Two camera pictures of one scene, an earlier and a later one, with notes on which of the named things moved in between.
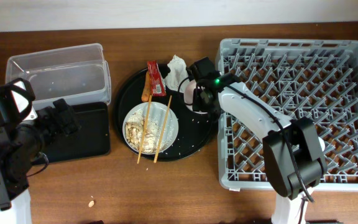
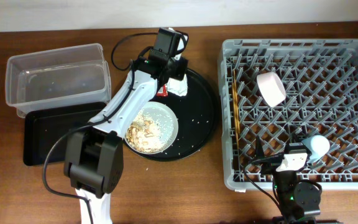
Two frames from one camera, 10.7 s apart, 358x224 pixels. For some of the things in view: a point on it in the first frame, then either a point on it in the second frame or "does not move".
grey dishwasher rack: x=332 y=82 does not move
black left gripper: x=48 y=116 -> x=183 y=68
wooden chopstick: x=143 y=135 -> x=235 y=107
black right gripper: x=198 y=101 -> x=271 y=163
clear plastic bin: x=78 y=74 does not move
